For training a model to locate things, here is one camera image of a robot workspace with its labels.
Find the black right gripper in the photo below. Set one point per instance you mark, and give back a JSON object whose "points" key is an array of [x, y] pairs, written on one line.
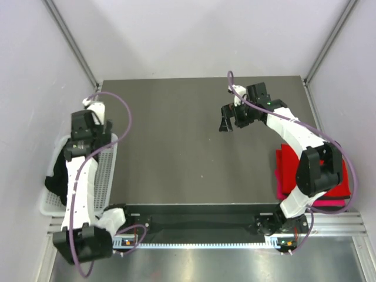
{"points": [[228, 111]]}

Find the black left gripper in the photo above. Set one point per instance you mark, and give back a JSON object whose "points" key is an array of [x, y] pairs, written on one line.
{"points": [[104, 131]]}

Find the black t shirt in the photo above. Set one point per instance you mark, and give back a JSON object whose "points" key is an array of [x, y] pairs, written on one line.
{"points": [[58, 182]]}

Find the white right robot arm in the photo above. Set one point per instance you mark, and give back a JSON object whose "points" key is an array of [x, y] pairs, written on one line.
{"points": [[279, 118]]}

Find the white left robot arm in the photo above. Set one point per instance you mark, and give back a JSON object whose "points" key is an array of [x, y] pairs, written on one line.
{"points": [[83, 237]]}

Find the folded red t shirt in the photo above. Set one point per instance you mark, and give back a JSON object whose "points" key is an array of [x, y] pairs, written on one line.
{"points": [[315, 170]]}

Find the white plastic basket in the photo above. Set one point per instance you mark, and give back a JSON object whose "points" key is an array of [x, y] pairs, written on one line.
{"points": [[50, 204]]}

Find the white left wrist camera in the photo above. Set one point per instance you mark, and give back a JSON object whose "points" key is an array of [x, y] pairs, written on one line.
{"points": [[97, 108]]}

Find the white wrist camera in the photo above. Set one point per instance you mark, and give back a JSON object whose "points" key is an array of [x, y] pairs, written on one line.
{"points": [[97, 108], [241, 95]]}

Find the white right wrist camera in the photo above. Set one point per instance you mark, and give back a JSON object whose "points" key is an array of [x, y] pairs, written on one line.
{"points": [[241, 95]]}

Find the right aluminium frame post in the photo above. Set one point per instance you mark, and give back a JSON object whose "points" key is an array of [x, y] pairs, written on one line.
{"points": [[331, 38]]}

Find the aluminium frame post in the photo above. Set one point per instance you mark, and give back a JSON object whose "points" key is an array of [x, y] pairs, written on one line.
{"points": [[331, 38], [62, 26]]}

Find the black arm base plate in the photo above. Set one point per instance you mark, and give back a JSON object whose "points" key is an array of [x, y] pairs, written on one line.
{"points": [[200, 208]]}

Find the left aluminium frame post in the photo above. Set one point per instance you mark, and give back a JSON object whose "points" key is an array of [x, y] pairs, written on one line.
{"points": [[62, 26]]}

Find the aluminium front rail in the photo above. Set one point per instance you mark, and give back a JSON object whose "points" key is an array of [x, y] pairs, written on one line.
{"points": [[337, 224]]}

